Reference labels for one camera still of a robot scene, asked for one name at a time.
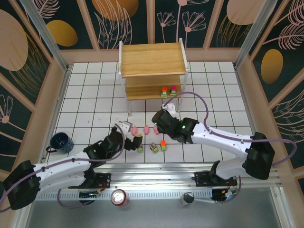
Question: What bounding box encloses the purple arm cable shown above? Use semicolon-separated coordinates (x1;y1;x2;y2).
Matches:
0;124;126;212
163;91;298;205

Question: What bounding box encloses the aluminium mounting rail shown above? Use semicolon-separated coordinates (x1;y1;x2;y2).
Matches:
22;162;285;190

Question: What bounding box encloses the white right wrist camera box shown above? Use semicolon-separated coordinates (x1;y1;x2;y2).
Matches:
162;103;178;117

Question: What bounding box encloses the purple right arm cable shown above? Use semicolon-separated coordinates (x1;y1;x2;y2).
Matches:
163;91;298;205

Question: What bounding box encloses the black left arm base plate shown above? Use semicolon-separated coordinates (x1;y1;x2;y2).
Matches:
68;172;112;190

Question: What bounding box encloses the white slotted cable duct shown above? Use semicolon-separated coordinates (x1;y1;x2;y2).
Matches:
33;189;214;201

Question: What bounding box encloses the aluminium frame post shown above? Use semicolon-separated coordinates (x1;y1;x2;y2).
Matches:
20;0;70;72
234;0;273;69

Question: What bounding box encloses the green white electronics board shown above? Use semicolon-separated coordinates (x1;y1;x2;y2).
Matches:
223;186;239;199

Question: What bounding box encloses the red soda can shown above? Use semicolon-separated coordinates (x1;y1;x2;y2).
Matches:
111;189;130;208

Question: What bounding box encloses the wooden two-tier shelf white frame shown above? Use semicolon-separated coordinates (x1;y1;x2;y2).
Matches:
118;38;190;116

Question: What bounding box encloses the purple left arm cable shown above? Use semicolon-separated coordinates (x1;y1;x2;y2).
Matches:
0;124;126;212

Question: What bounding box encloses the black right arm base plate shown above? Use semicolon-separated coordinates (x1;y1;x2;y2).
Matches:
194;170;238;187

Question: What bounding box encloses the dark blue mug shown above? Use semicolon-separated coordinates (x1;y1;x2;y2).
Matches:
46;132;74;154

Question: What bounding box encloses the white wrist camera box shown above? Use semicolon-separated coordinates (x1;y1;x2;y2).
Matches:
114;121;133;133
162;103;178;117

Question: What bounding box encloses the black electronics board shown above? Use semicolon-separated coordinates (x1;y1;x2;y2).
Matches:
79;190;105;199

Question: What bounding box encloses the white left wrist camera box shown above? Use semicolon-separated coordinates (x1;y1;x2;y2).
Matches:
114;121;133;133

